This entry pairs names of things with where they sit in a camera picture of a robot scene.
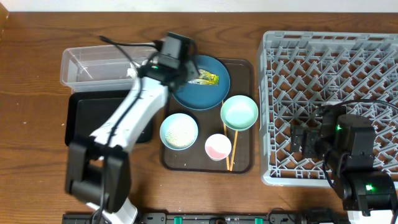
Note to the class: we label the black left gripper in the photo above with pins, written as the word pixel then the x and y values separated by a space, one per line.
pixel 191 74

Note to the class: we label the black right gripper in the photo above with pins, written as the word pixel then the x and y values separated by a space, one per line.
pixel 311 132

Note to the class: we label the yellow green snack wrapper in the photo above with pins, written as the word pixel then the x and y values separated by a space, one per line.
pixel 205 78

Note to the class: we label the dark blue plate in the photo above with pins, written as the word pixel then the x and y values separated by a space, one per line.
pixel 204 97

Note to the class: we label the light blue rice bowl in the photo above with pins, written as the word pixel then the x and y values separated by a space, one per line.
pixel 178 131

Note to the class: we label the mint green bowl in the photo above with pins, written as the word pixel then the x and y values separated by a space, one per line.
pixel 239 112

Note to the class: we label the pink cup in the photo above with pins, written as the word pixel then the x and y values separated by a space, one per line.
pixel 214 147

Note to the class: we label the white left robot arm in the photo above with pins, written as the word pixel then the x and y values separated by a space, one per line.
pixel 98 170

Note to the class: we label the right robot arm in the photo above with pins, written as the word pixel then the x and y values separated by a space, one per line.
pixel 344 143

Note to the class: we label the grey dishwasher rack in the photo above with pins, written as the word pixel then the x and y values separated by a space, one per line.
pixel 300 71

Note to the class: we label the clear plastic waste bin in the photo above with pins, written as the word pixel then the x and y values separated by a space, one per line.
pixel 102 68

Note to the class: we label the dark brown serving tray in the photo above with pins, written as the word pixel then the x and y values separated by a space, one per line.
pixel 209 122

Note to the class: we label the black plastic tray bin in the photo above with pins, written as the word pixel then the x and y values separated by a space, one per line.
pixel 87 111

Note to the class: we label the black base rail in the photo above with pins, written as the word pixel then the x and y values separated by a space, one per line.
pixel 275 216

